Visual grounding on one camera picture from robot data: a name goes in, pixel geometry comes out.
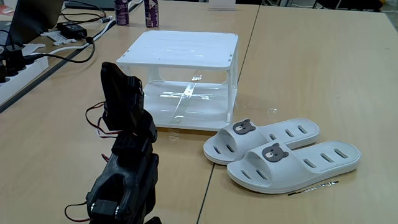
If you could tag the white bear slipper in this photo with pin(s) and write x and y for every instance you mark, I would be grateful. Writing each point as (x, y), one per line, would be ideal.
(311, 165)
(280, 132)

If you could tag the white plastic shelf box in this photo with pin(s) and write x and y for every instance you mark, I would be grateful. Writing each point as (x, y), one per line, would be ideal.
(180, 49)

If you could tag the black power adapter brick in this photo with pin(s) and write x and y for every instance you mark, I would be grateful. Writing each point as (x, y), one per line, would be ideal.
(72, 30)

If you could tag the white printed plastic part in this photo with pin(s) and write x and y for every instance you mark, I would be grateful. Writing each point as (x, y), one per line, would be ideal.
(59, 38)

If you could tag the white power strip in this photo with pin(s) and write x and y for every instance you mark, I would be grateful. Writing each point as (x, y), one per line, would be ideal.
(21, 77)

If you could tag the dark laptop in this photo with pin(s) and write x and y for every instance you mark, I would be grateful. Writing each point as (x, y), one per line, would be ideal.
(34, 18)

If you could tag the white card stand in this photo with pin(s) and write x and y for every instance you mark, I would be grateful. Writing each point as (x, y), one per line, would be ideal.
(222, 4)

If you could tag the clear tape scrap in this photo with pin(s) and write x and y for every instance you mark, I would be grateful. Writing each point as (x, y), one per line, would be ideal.
(272, 110)

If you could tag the red flat object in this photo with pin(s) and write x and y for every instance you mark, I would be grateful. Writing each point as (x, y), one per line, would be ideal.
(6, 10)

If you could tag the thin metal rod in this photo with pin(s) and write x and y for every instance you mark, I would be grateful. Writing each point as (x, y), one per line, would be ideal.
(311, 188)

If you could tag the black wall plug adapter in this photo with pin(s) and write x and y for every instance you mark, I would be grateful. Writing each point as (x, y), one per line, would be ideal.
(14, 59)

